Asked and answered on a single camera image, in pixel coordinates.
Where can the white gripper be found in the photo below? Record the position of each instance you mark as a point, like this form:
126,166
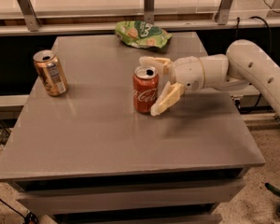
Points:
187,71

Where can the red coke can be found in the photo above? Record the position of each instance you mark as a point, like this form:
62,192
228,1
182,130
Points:
145,88

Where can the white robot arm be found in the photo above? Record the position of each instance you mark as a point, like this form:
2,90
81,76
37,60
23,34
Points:
244,63

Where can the gold soda can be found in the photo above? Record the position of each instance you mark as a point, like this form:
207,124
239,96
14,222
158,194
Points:
50,71

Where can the green chip bag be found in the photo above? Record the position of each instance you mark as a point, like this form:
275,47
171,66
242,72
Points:
141,35

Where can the grey drawer cabinet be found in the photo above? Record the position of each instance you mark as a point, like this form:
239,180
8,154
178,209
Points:
87,157

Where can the middle metal bracket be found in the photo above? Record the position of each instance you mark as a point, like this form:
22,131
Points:
149,11

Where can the left metal bracket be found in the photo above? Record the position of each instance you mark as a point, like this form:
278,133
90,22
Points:
29,15

